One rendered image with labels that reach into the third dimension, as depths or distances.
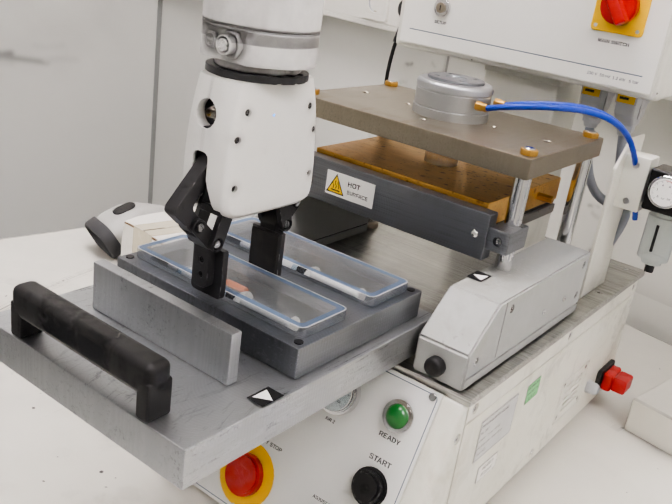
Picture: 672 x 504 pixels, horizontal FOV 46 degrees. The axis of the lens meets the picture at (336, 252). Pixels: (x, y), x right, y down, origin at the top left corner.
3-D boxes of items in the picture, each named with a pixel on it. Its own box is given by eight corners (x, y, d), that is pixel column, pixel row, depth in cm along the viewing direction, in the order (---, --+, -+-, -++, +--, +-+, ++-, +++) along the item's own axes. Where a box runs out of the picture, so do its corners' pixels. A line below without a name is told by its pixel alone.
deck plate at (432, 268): (414, 197, 119) (415, 190, 119) (644, 275, 101) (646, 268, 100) (182, 267, 84) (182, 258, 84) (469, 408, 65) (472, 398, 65)
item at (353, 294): (208, 249, 74) (210, 226, 73) (250, 237, 78) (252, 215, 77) (368, 323, 64) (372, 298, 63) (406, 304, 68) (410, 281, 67)
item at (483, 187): (398, 162, 98) (411, 85, 95) (566, 216, 86) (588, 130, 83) (310, 183, 85) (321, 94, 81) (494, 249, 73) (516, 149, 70)
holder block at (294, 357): (250, 243, 80) (253, 219, 79) (417, 316, 69) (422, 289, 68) (116, 283, 67) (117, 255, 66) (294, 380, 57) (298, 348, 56)
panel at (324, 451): (129, 439, 83) (197, 273, 83) (360, 600, 67) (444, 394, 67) (115, 439, 81) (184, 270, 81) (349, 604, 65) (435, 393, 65)
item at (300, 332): (133, 270, 67) (134, 246, 66) (183, 256, 71) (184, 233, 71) (299, 356, 57) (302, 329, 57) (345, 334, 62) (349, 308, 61)
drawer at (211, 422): (251, 270, 83) (259, 200, 80) (430, 353, 71) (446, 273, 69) (-16, 360, 61) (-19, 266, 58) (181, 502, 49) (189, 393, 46)
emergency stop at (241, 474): (227, 483, 76) (243, 444, 76) (258, 503, 74) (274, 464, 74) (217, 484, 75) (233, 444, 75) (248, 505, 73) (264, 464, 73)
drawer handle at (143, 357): (34, 325, 59) (34, 276, 57) (171, 413, 51) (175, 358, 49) (10, 333, 57) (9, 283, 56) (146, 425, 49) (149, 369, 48)
